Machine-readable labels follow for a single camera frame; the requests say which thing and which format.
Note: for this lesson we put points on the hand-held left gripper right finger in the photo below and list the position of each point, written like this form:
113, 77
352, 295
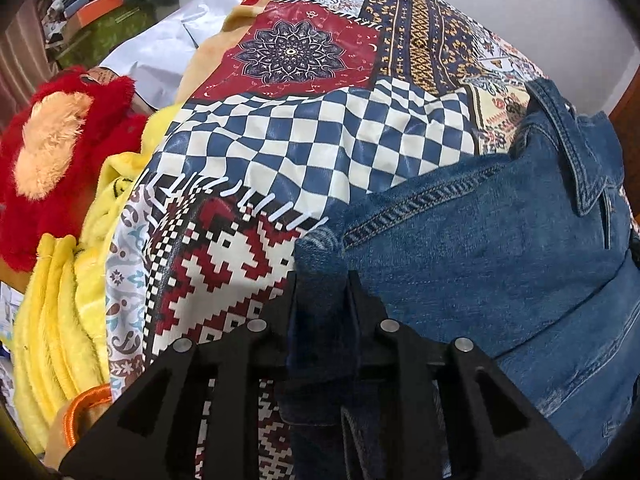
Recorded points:
365, 310

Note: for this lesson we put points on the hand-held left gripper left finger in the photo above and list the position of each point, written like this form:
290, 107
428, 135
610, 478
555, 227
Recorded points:
280, 310

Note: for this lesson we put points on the striped red gold curtain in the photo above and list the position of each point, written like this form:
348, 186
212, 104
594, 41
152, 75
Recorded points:
20, 70

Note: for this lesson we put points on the green patterned storage box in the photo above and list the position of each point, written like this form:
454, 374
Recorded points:
110, 35

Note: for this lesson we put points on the patchwork printed bedspread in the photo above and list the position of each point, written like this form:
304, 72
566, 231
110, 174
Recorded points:
310, 130

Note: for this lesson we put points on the yellow fleece blanket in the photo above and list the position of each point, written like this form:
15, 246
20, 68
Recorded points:
55, 320

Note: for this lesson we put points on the scattered printed papers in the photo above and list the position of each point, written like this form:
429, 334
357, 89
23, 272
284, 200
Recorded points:
6, 330

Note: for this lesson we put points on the white cloth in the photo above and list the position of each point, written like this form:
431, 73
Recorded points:
150, 50

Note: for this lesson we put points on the blue denim jacket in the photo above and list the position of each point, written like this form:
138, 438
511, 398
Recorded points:
475, 240

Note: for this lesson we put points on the red plush toy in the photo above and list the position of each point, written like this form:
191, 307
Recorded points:
60, 220

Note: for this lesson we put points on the orange box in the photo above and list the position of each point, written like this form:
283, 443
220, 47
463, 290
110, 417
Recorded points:
97, 7

